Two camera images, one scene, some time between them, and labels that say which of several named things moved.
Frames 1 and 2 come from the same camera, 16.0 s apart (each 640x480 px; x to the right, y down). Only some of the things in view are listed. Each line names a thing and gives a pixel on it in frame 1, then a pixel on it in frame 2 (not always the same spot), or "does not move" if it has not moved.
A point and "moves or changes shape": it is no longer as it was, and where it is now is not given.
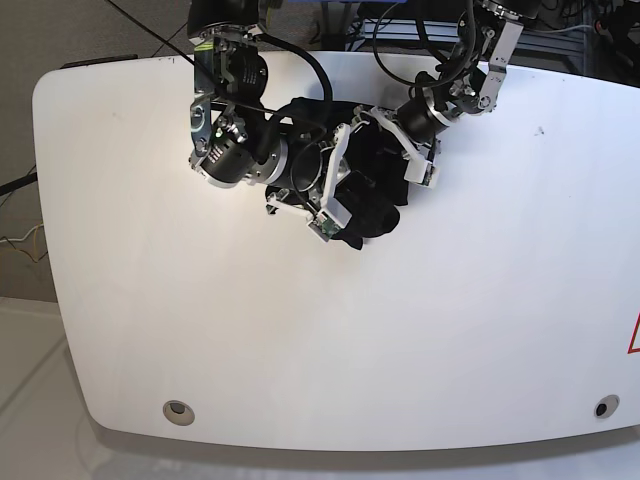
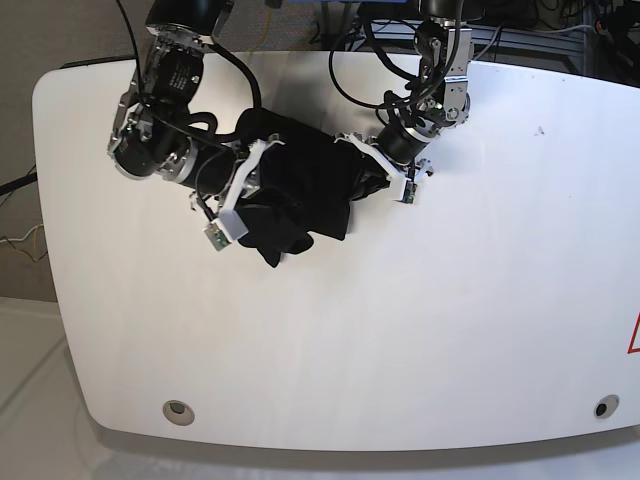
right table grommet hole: (606, 406) does not move
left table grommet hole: (179, 412) does not move
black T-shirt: (374, 184) moves or changes shape
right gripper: (413, 122) → (395, 149)
